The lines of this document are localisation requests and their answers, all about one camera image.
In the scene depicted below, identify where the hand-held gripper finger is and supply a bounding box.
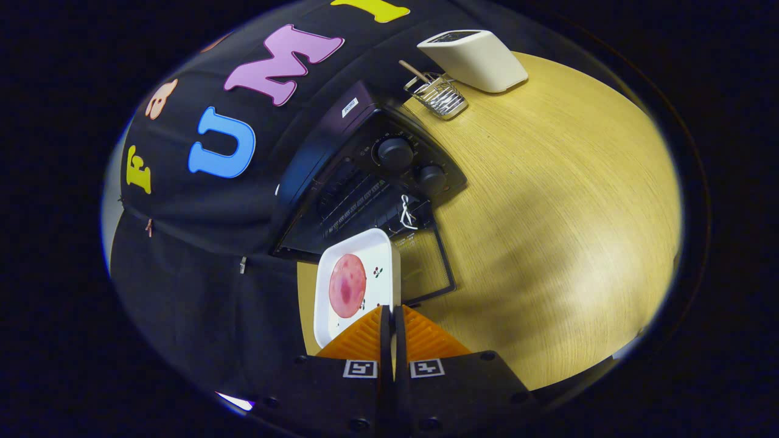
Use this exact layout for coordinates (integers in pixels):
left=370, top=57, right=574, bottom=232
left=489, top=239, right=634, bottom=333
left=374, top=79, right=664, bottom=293
left=253, top=305, right=393, bottom=438
left=393, top=305, right=539, bottom=438

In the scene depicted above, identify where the metal wire utensil holder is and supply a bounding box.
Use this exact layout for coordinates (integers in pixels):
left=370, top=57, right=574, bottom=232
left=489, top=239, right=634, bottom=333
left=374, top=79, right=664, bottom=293
left=403, top=72, right=469, bottom=120

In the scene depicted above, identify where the wooden stick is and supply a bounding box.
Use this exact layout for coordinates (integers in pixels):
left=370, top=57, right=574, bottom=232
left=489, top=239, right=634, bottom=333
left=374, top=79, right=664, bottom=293
left=399, top=59, right=434, bottom=86

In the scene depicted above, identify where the white square plate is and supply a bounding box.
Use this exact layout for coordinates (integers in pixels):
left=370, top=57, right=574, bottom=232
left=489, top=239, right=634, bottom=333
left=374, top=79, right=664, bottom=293
left=313, top=228, right=402, bottom=349

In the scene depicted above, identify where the black toaster oven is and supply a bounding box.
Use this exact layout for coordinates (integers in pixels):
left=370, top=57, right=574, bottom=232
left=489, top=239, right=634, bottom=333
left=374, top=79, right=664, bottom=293
left=271, top=79, right=468, bottom=307

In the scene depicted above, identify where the pink ham slice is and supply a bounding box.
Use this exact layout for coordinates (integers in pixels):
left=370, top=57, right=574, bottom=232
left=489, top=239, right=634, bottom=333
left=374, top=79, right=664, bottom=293
left=329, top=253, right=368, bottom=319

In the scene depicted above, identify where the black backdrop cloth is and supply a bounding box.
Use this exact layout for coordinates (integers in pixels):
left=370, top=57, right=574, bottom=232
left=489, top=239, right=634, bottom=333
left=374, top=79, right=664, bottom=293
left=110, top=0, right=475, bottom=414

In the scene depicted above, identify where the white pop-up toaster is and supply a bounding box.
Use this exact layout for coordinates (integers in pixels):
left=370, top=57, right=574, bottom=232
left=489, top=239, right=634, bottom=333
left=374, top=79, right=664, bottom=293
left=417, top=29, right=529, bottom=94

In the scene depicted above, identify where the white string tie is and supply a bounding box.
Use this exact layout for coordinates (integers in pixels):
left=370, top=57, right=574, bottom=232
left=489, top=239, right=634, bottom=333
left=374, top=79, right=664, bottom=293
left=399, top=193, right=419, bottom=231

